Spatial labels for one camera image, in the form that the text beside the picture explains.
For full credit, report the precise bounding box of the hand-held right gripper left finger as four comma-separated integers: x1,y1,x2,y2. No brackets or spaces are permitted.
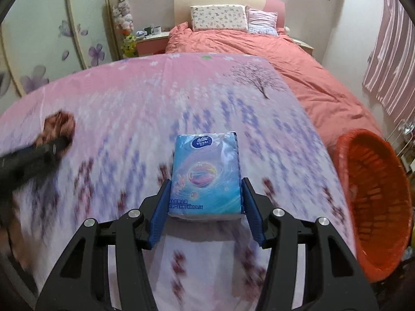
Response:
35,179,171,311

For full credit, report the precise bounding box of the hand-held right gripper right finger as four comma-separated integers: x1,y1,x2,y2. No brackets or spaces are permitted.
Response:
241,178,380,311

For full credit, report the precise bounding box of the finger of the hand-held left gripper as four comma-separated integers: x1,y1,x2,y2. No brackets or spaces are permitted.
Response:
0,137,70,185

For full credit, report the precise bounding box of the brown scrunchie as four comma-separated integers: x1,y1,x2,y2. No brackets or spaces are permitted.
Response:
34,111,77,156

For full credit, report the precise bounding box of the blue tissue pack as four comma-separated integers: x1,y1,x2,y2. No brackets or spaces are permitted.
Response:
168,132,244,221

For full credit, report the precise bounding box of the orange plastic basket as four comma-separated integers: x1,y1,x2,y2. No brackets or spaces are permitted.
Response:
334,129,414,282

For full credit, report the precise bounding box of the pink lavender printed blanket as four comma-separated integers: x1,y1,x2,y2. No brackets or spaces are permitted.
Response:
0,52,357,311

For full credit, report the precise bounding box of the flower print wardrobe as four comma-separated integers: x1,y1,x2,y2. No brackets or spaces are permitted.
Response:
0,0,120,98

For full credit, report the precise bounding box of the coral duvet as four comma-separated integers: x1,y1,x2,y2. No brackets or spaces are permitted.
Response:
165,22,385,150

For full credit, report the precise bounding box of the pink nightstand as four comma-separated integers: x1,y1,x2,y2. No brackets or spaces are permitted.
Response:
135,32,171,57

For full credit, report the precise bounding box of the hanging plush toy column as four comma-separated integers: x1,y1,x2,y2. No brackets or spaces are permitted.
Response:
112,0,137,59

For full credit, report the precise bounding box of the wooden nightstand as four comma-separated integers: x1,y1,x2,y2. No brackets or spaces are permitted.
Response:
290,37,314,57

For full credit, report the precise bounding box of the pink striped pillow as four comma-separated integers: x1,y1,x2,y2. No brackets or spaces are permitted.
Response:
245,5,280,36

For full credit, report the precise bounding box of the floral print pillow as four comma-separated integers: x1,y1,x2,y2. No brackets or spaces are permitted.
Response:
190,5,248,32

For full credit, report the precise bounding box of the pink striped curtain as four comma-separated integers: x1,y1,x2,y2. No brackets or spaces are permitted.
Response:
362,0,415,125

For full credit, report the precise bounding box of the wire rack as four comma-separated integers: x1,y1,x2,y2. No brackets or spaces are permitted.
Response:
387,118,415,169

